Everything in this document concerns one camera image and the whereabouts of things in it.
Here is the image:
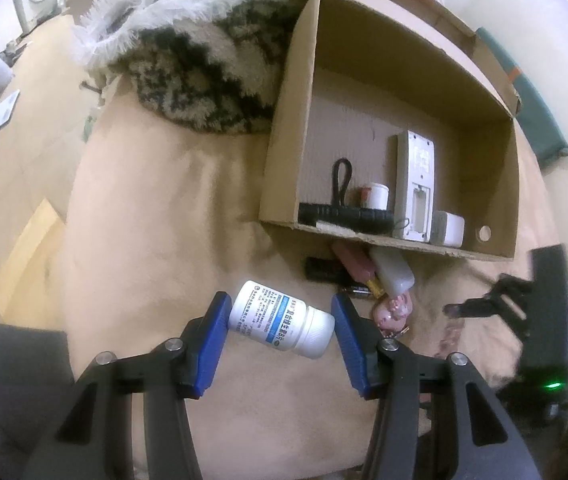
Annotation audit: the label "shaggy patterned blanket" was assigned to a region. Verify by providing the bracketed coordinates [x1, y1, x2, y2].
[71, 0, 316, 137]

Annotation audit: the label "pale leaflet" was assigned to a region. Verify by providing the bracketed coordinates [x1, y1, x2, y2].
[0, 89, 21, 142]

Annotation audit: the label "brown cardboard box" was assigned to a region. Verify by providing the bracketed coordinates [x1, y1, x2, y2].
[258, 0, 523, 262]

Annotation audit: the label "white blue label pill bottle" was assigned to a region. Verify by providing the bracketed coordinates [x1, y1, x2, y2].
[227, 280, 336, 360]

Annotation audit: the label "teal cushion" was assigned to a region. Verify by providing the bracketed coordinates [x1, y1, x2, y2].
[473, 27, 568, 172]

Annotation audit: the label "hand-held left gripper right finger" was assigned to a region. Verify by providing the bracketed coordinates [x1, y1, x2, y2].
[331, 292, 547, 480]

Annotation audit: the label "pink clear keychain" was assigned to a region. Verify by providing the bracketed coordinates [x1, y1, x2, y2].
[372, 293, 413, 336]

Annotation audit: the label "person's grey trousers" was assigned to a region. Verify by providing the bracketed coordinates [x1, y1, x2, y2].
[0, 317, 81, 480]

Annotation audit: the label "white charger adapter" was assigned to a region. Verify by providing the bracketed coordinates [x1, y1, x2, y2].
[430, 210, 466, 249]

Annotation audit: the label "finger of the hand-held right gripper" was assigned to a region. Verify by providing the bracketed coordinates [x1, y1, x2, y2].
[443, 274, 533, 322]

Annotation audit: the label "small red label bottle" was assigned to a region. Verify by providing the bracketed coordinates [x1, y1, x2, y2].
[360, 182, 390, 210]

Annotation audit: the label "black flashlight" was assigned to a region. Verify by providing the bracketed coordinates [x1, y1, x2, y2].
[297, 158, 395, 234]

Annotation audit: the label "white remote control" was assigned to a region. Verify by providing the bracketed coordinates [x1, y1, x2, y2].
[389, 129, 438, 244]

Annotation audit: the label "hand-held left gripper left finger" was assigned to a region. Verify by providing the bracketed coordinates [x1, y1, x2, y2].
[21, 291, 233, 480]

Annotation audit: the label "white earbuds case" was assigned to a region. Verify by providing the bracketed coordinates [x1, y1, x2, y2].
[369, 248, 415, 294]

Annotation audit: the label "pink tube with gold cap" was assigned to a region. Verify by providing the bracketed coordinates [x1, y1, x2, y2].
[332, 241, 384, 297]

